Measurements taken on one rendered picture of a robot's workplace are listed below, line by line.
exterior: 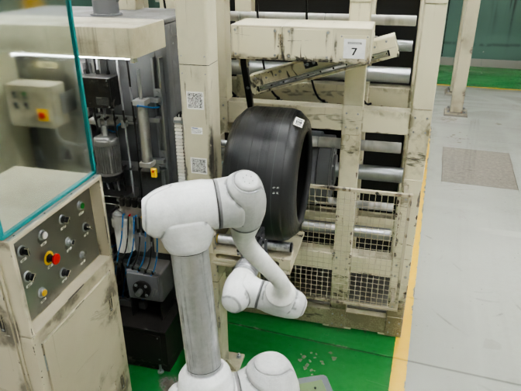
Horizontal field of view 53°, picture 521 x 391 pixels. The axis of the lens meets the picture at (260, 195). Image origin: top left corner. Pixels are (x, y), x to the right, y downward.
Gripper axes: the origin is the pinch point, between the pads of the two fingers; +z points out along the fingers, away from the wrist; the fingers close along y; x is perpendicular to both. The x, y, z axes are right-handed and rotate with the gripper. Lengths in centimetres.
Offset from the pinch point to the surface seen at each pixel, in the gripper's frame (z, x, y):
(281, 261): 8.4, 19.5, -6.6
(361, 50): 55, -59, -32
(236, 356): 24, 106, 24
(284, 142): 15.2, -34.2, -6.9
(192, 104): 27, -43, 34
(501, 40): 914, 173, -241
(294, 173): 10.3, -23.6, -11.8
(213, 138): 27.2, -27.4, 26.6
